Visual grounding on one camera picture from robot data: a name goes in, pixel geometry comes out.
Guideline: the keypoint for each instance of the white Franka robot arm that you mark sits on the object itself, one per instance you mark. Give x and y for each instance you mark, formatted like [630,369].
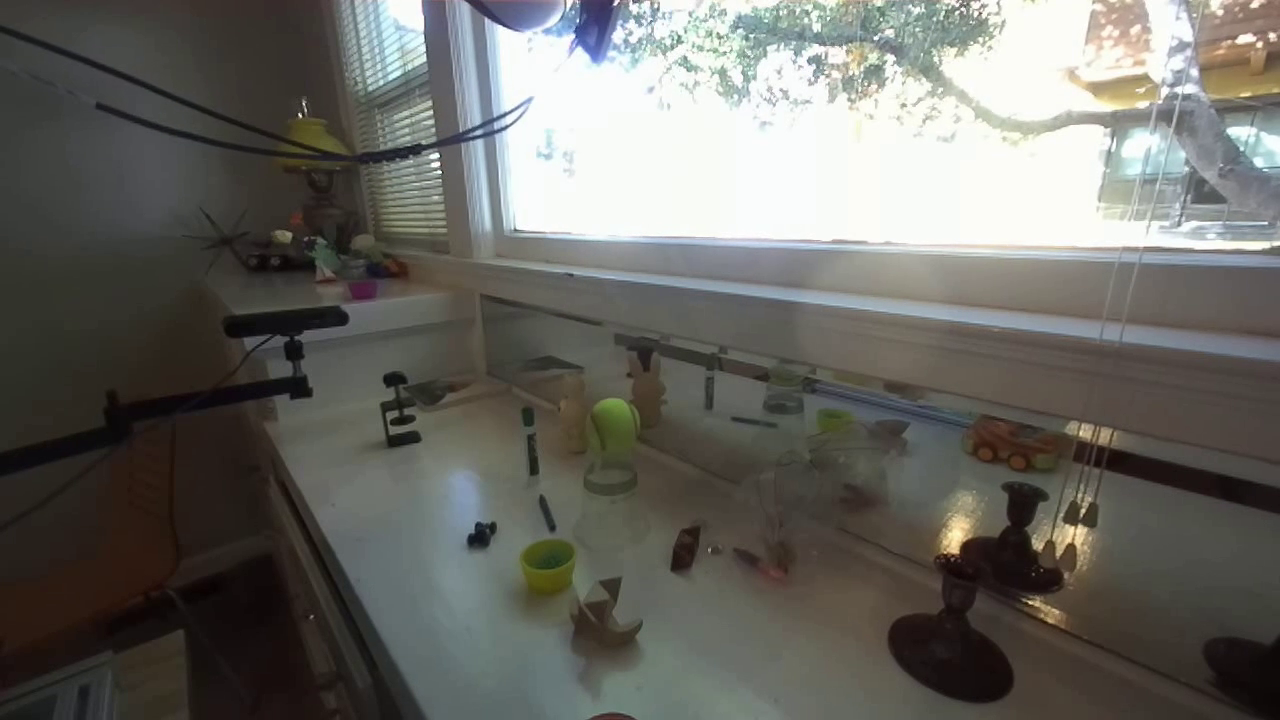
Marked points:
[512,10]

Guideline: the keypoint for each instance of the large white framed window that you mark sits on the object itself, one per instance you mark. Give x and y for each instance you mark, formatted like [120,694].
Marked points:
[864,173]

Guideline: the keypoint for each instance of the white window blinds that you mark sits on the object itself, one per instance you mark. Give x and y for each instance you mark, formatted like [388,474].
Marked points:
[401,135]

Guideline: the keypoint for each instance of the yellow-green tennis ball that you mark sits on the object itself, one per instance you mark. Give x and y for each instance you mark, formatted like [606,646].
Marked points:
[614,427]

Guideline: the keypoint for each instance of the clear glass jar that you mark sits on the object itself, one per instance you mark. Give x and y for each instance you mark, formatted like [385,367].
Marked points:
[610,474]

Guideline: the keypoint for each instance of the green capped whiteboard marker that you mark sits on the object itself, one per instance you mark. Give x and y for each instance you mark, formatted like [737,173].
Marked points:
[528,443]

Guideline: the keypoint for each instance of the thin black pen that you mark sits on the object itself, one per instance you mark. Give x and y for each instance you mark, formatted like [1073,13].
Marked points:
[547,512]

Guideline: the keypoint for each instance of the small brown block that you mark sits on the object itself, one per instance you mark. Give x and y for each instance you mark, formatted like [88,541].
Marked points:
[687,546]

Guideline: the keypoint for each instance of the clear drinking glass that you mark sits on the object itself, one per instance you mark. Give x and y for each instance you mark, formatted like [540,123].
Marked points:
[784,503]

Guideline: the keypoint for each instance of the small yellow-green cup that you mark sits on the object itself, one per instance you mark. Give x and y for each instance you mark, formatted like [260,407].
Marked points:
[551,566]

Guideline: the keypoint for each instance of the small black toy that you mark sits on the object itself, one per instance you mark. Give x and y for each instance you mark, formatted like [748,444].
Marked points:
[480,534]

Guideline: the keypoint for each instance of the small black clamp stand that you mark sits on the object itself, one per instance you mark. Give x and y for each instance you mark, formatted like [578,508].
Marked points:
[398,409]

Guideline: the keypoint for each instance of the brown white folded paper boat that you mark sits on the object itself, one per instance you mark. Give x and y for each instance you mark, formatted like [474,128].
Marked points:
[606,614]

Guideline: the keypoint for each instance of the small pink cup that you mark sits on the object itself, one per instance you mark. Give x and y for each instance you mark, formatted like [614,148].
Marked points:
[362,287]

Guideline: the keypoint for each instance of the small green figurine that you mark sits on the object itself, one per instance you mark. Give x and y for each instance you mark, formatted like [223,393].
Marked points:
[325,257]

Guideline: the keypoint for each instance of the leafy outdoor tree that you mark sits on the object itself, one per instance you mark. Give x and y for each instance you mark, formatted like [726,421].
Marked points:
[854,54]

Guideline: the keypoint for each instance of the dark low dish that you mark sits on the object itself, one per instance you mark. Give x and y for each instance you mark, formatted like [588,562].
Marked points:
[273,251]

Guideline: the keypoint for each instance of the yellow shade lamp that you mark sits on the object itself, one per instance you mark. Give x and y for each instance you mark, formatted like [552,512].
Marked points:
[313,143]

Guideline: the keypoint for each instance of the black candlestick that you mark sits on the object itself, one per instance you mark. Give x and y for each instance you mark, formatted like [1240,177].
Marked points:
[948,643]

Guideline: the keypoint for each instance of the yellow neighbouring building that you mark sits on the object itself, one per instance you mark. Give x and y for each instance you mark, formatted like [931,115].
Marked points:
[1173,54]

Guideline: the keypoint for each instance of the black stereo camera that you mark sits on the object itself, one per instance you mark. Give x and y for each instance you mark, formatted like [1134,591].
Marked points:
[285,321]

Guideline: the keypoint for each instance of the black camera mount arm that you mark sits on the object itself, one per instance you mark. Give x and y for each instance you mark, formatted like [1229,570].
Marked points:
[200,397]

